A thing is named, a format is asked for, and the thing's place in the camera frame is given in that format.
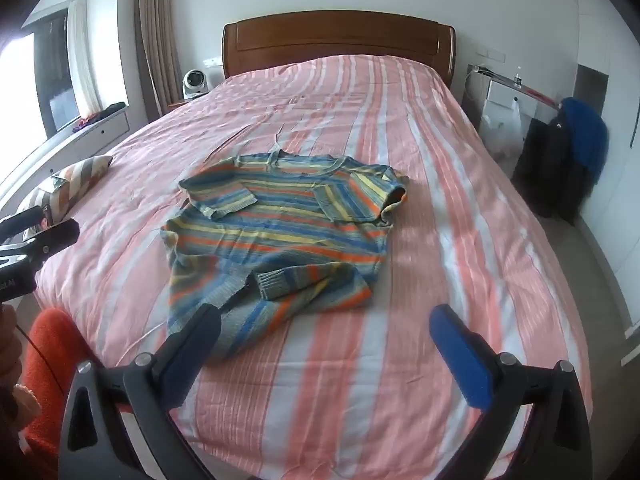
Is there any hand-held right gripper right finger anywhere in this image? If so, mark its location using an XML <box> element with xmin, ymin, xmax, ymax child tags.
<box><xmin>429</xmin><ymin>303</ymin><xmax>593</xmax><ymax>480</ymax></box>

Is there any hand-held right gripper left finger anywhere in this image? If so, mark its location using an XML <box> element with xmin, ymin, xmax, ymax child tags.
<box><xmin>57</xmin><ymin>302</ymin><xmax>223</xmax><ymax>480</ymax></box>

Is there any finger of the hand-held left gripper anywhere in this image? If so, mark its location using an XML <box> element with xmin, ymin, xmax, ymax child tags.
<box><xmin>0</xmin><ymin>218</ymin><xmax>81</xmax><ymax>267</ymax></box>
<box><xmin>0</xmin><ymin>207</ymin><xmax>52</xmax><ymax>241</ymax></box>

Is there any striped knit sweater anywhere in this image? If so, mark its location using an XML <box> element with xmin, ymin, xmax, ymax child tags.
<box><xmin>160</xmin><ymin>150</ymin><xmax>411</xmax><ymax>363</ymax></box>

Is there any person's left forearm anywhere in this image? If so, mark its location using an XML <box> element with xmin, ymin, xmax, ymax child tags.
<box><xmin>20</xmin><ymin>308</ymin><xmax>103</xmax><ymax>480</ymax></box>

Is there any dark clothes pile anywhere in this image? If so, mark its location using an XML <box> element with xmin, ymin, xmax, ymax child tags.
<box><xmin>72</xmin><ymin>102</ymin><xmax>127</xmax><ymax>134</ymax></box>

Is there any person's left hand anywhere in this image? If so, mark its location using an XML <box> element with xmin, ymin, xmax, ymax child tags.
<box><xmin>0</xmin><ymin>304</ymin><xmax>25</xmax><ymax>388</ymax></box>

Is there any chevron striped pillow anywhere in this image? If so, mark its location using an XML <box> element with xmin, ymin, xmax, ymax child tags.
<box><xmin>15</xmin><ymin>155</ymin><xmax>114</xmax><ymax>226</ymax></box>

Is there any white window bench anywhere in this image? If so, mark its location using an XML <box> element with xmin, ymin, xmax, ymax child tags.
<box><xmin>0</xmin><ymin>105</ymin><xmax>133</xmax><ymax>196</ymax></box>

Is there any window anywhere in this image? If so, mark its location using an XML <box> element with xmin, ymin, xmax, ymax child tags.
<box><xmin>0</xmin><ymin>10</ymin><xmax>76</xmax><ymax>138</ymax></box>

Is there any pink striped bed cover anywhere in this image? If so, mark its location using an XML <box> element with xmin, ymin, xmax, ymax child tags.
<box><xmin>35</xmin><ymin>55</ymin><xmax>593</xmax><ymax>480</ymax></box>

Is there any white desk fan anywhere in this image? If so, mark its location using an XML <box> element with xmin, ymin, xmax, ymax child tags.
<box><xmin>181</xmin><ymin>68</ymin><xmax>211</xmax><ymax>101</ymax></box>

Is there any black and blue bag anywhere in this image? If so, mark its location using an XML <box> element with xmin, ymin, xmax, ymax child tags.
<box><xmin>511</xmin><ymin>112</ymin><xmax>598</xmax><ymax>226</ymax></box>

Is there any beige curtain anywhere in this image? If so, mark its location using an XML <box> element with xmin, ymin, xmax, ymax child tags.
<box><xmin>137</xmin><ymin>0</ymin><xmax>183</xmax><ymax>121</ymax></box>

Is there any white plastic bag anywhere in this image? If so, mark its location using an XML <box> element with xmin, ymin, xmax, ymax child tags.
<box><xmin>480</xmin><ymin>101</ymin><xmax>524</xmax><ymax>157</ymax></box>

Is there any white wardrobe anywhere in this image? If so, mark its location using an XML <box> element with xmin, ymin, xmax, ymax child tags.
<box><xmin>575</xmin><ymin>0</ymin><xmax>640</xmax><ymax>273</ymax></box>

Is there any blue fleece garment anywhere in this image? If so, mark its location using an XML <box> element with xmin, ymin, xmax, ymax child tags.
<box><xmin>556</xmin><ymin>97</ymin><xmax>610</xmax><ymax>188</ymax></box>

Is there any wooden headboard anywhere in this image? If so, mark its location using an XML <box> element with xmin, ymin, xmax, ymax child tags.
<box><xmin>221</xmin><ymin>23</ymin><xmax>457</xmax><ymax>92</ymax></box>

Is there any black cable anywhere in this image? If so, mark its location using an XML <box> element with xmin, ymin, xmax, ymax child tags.
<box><xmin>14</xmin><ymin>324</ymin><xmax>68</xmax><ymax>397</ymax></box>

